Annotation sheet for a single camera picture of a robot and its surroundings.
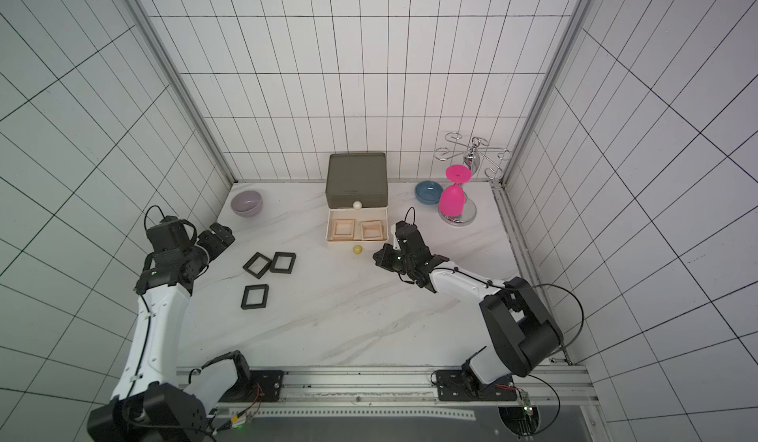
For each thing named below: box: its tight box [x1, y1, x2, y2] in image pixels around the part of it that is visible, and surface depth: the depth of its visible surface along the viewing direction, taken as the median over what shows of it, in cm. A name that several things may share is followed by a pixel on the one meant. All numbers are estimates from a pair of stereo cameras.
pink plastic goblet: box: [438, 163, 473, 218], surface depth 90 cm
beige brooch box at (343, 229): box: [330, 218, 356, 240], surface depth 96 cm
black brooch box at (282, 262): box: [269, 251, 298, 274], surface depth 99 cm
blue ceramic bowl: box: [414, 180, 444, 206], surface depth 116 cm
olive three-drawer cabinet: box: [325, 151, 389, 249], surface depth 94 cm
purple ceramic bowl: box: [230, 189, 264, 218], surface depth 109 cm
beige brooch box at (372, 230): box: [361, 220, 384, 241], surface depth 94 cm
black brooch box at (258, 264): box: [242, 251, 273, 280], surface depth 97 cm
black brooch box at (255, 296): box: [240, 284, 270, 310], surface depth 91 cm
